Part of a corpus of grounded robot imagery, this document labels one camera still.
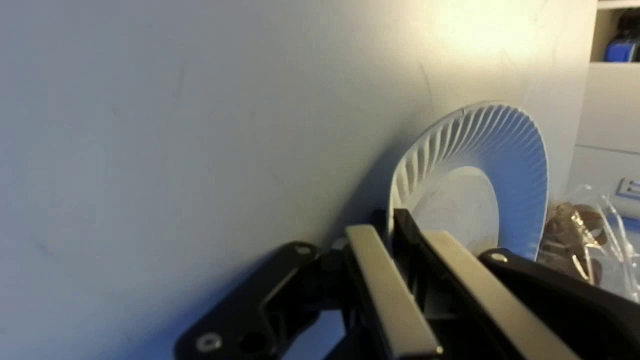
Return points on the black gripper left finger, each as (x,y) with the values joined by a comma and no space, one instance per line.
(392,301)

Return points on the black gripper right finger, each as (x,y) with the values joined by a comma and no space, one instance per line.
(507,313)

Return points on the white ribbed plate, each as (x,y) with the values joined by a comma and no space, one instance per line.
(466,201)

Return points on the clear bag with brown contents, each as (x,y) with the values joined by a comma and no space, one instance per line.
(577,233)

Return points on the white cabinet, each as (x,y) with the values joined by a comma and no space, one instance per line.
(607,106)

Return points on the blue black object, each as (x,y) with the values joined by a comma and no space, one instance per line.
(623,49)

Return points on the white wall socket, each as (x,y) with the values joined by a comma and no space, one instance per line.
(629,188)

